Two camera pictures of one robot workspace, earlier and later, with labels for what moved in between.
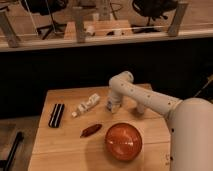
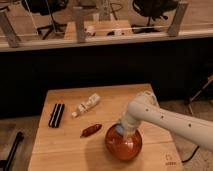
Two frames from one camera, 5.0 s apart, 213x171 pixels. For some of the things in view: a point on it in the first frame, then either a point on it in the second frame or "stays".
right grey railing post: (177, 18) stays
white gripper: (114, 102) → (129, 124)
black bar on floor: (19, 138) stays
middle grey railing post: (79, 21) stays
